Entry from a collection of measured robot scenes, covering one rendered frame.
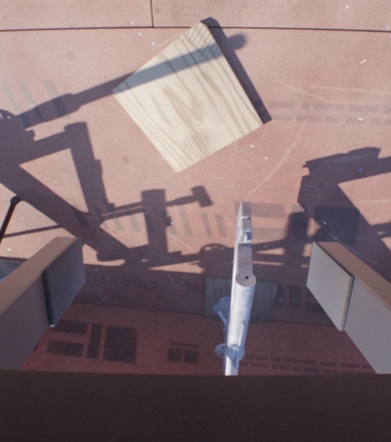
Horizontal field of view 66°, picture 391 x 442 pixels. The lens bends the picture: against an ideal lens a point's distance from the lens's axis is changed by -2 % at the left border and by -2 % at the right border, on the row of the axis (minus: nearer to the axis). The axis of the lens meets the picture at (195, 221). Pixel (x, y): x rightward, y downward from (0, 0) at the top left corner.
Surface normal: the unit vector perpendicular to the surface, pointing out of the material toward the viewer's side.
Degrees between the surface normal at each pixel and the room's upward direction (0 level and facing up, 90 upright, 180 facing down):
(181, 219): 0
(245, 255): 92
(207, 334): 90
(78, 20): 0
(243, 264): 92
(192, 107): 0
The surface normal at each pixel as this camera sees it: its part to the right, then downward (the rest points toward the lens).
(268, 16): -0.11, 0.64
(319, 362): -0.01, -0.76
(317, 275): -1.00, -0.02
